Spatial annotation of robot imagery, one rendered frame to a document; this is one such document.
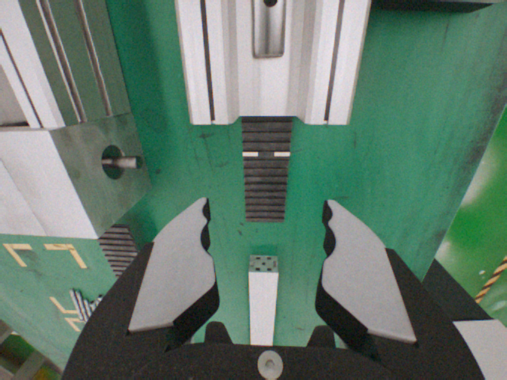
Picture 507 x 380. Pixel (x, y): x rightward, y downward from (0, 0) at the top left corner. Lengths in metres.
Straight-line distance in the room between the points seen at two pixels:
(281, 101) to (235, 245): 0.20
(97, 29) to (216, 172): 0.16
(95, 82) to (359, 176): 0.27
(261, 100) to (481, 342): 0.55
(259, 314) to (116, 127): 0.32
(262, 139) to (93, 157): 0.15
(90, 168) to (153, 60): 0.11
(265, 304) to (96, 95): 0.33
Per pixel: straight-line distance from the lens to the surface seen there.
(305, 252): 0.31
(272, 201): 0.24
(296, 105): 0.17
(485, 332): 0.60
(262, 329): 0.41
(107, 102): 0.23
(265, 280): 0.30
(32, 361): 3.08
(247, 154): 0.21
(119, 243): 0.30
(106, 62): 0.23
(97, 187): 0.20
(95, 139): 0.21
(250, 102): 0.17
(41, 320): 0.73
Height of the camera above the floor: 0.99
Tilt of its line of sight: 62 degrees down
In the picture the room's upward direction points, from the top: 174 degrees counter-clockwise
